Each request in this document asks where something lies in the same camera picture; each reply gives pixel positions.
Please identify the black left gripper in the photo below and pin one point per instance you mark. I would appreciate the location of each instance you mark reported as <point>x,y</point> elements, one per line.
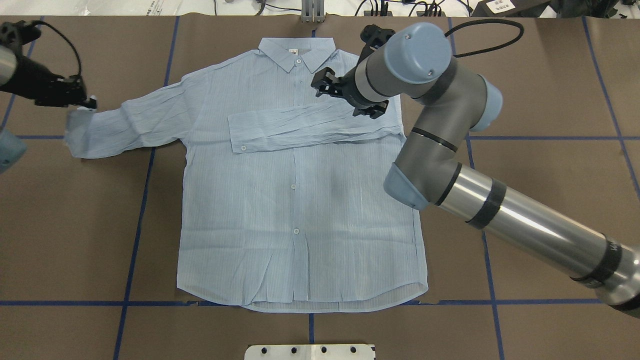
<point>36,82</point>

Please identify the black box with label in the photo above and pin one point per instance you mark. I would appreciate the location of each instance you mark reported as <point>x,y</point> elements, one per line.
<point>509,8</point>

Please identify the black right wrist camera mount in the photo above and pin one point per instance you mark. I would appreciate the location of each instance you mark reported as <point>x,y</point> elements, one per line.
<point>374,37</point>

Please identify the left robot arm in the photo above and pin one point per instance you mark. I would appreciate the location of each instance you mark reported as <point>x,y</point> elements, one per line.
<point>11,79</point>

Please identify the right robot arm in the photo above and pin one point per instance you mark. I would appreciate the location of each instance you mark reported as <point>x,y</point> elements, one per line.
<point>422,61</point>

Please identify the aluminium frame post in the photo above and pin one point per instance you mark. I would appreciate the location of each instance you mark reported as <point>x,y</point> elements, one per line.
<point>313,11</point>

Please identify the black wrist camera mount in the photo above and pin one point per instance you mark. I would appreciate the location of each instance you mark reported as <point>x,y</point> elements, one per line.
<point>374,37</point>
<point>15,35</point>

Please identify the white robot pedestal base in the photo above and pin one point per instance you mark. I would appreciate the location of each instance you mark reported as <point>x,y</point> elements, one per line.
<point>339,351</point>

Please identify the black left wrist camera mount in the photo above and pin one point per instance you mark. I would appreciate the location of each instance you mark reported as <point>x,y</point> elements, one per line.
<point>15,35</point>

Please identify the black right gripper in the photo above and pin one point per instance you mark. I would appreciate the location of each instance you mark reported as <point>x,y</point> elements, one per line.
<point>348,91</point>

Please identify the light blue button-up shirt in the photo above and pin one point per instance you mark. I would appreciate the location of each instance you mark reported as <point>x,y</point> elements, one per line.
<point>283,204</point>

